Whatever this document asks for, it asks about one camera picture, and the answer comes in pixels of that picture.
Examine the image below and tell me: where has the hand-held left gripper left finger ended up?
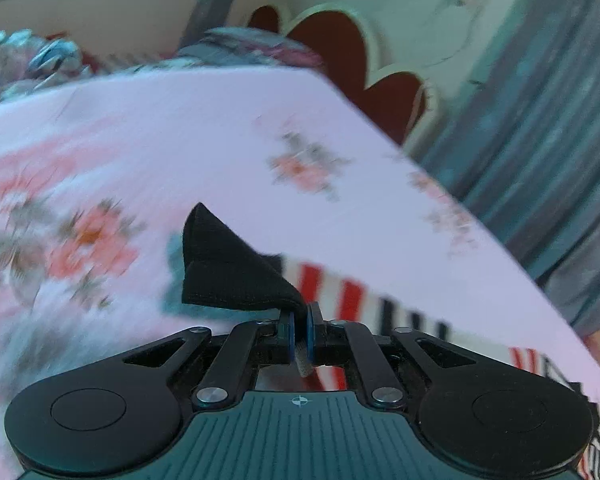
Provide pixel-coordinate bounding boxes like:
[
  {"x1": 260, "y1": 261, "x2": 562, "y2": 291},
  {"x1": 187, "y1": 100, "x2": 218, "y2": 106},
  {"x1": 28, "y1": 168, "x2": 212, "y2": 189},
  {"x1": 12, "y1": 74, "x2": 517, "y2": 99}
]
[{"x1": 122, "y1": 310, "x2": 297, "y2": 408}]

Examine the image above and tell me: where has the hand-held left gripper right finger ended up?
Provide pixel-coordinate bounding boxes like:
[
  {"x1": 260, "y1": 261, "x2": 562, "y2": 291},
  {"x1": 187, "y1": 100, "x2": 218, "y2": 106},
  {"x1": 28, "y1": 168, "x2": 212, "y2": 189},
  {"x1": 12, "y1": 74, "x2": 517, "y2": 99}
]
[{"x1": 306, "y1": 302, "x2": 481, "y2": 408}]

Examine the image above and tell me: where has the striped knit sweater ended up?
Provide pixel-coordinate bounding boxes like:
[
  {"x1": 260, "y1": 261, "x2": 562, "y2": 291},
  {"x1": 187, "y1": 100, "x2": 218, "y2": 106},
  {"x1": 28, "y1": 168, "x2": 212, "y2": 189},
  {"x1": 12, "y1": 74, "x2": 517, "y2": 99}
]
[{"x1": 166, "y1": 202, "x2": 600, "y2": 480}]

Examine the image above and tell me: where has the floral bed sheet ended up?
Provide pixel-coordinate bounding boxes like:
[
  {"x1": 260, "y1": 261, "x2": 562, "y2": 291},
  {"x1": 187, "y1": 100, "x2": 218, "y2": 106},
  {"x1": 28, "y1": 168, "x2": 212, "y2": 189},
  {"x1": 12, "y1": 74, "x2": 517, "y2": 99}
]
[{"x1": 0, "y1": 62, "x2": 600, "y2": 480}]

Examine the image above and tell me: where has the red cream-edged headboard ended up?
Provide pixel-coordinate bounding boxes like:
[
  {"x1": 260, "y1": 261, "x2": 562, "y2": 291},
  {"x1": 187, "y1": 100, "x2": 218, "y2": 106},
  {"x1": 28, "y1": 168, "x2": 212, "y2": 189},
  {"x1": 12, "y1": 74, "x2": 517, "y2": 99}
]
[{"x1": 246, "y1": 2, "x2": 447, "y2": 150}]

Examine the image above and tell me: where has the pink floral pillow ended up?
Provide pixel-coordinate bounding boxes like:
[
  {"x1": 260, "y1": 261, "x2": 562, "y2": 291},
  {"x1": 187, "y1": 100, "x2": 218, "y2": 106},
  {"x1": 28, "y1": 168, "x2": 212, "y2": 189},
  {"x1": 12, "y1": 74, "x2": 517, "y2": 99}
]
[{"x1": 177, "y1": 27, "x2": 327, "y2": 70}]

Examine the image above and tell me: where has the blue curtain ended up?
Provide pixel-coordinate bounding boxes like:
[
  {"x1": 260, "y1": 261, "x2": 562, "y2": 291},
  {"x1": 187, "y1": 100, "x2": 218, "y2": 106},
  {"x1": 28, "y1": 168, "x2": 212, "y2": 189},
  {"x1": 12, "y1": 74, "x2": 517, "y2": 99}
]
[{"x1": 415, "y1": 0, "x2": 600, "y2": 337}]

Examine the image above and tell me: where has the crumpled floral blanket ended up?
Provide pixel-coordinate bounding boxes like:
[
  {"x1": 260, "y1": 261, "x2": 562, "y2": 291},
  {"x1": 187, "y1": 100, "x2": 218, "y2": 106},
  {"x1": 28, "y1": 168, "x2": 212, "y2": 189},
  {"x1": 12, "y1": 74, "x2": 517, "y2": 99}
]
[{"x1": 0, "y1": 29, "x2": 98, "y2": 106}]

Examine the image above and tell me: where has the wall cable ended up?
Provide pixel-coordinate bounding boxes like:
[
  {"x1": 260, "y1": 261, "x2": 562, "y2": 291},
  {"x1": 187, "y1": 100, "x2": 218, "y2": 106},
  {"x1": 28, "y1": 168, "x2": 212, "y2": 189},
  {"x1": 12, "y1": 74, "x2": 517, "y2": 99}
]
[{"x1": 420, "y1": 0, "x2": 487, "y2": 88}]

